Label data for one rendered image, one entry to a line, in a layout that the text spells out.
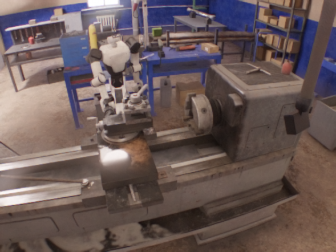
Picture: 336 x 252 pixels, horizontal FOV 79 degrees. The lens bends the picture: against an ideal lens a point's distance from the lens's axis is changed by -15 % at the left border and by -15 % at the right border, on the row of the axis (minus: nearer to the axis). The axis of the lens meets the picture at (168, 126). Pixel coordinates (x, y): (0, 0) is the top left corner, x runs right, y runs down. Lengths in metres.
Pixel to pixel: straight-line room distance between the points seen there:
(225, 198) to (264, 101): 0.81
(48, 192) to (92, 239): 0.48
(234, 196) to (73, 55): 2.51
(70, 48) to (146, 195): 2.34
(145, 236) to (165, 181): 0.50
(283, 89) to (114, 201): 1.14
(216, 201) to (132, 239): 0.66
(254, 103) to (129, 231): 1.17
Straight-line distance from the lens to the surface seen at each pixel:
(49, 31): 5.43
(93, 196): 1.34
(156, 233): 1.70
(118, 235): 1.72
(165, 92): 3.57
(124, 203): 1.27
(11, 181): 1.87
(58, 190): 1.49
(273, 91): 1.41
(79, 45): 3.17
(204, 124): 1.40
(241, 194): 1.88
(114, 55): 2.30
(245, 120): 1.36
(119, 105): 2.49
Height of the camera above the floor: 1.89
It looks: 35 degrees down
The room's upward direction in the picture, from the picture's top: straight up
